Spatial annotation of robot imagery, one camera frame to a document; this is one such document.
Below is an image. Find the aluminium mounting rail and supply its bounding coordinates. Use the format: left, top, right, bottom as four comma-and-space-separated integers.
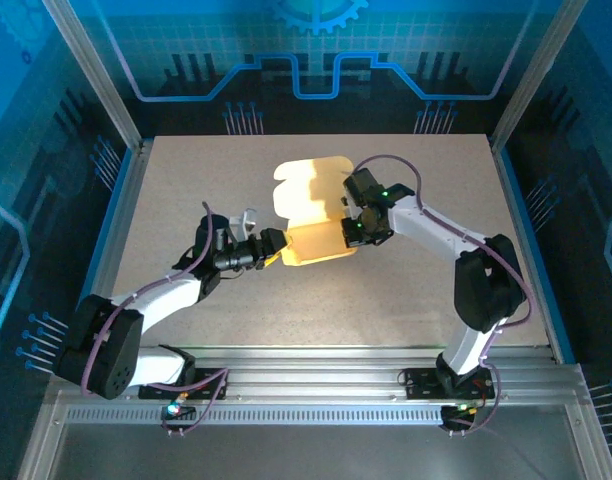
49, 344, 590, 407

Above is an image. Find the aluminium frame post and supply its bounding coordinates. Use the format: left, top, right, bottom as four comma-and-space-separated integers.
488, 0, 591, 152
39, 0, 146, 152

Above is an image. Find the small LED controller board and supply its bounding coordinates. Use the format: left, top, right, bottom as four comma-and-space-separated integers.
160, 399, 198, 422
439, 399, 488, 422

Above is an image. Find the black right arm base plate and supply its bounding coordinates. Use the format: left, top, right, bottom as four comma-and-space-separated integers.
398, 367, 502, 402

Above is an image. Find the grey metal panel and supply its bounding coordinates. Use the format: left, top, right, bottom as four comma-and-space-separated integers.
15, 394, 612, 480

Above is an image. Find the yellow paper box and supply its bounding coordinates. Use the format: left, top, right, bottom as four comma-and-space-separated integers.
273, 155, 360, 268

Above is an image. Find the slotted grey cable duct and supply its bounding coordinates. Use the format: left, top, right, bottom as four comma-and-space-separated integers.
64, 406, 571, 427

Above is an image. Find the aluminium side rail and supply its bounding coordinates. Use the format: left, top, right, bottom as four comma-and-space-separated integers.
69, 141, 155, 364
487, 134, 578, 366

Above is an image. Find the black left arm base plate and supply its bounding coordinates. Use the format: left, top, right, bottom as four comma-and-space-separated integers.
137, 366, 230, 402

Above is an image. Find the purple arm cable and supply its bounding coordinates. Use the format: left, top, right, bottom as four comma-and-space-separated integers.
79, 200, 233, 439
352, 153, 533, 439

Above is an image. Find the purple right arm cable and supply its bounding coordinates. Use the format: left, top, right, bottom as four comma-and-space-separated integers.
352, 153, 533, 439

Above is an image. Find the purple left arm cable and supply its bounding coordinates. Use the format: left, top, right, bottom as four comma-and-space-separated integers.
79, 200, 233, 439

